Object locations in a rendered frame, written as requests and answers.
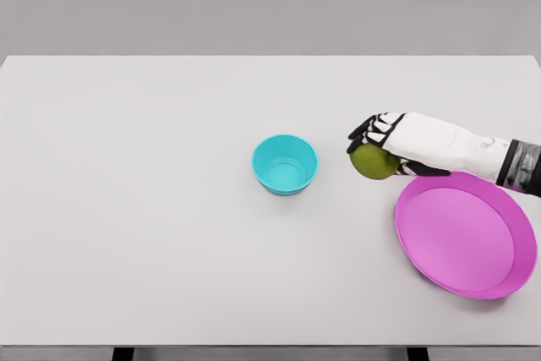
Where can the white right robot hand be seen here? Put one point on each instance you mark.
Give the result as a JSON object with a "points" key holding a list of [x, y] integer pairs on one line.
{"points": [[418, 137]]}

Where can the green apple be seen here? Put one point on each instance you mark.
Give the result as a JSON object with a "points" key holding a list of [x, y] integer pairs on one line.
{"points": [[374, 162]]}

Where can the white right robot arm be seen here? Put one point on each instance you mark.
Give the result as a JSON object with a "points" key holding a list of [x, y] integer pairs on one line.
{"points": [[503, 158]]}

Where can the pink plate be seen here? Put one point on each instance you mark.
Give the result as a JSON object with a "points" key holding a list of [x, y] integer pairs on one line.
{"points": [[462, 234]]}

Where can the blue bowl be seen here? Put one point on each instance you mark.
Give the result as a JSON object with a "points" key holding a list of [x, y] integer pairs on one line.
{"points": [[285, 171]]}

